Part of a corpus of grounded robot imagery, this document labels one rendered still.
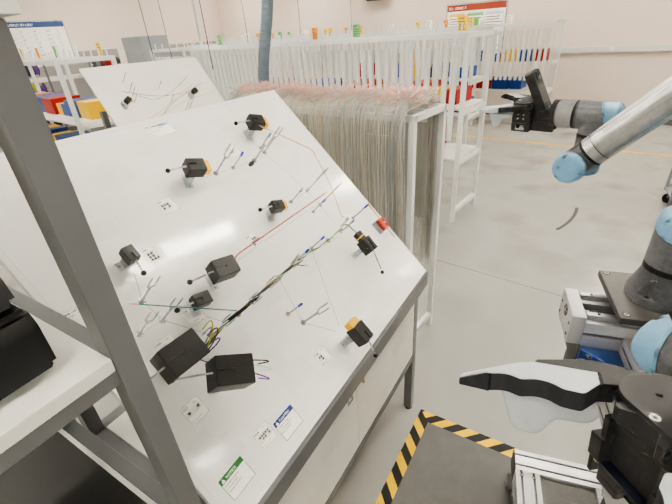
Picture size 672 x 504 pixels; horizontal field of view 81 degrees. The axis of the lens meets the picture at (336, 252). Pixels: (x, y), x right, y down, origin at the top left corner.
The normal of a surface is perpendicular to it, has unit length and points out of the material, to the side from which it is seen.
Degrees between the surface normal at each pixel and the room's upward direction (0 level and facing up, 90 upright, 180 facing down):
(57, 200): 90
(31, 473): 0
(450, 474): 0
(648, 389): 8
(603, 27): 90
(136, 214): 45
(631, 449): 90
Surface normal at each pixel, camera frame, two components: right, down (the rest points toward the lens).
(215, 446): 0.56, -0.47
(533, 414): -0.42, 0.43
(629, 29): -0.61, 0.42
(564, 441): -0.06, -0.87
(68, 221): 0.86, 0.21
